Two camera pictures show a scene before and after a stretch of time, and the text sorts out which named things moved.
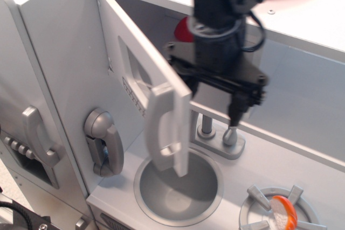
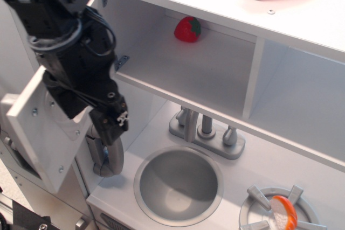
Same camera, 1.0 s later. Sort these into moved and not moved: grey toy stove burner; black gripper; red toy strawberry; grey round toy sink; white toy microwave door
Moved: black gripper; white toy microwave door
Not moved: grey toy stove burner; red toy strawberry; grey round toy sink
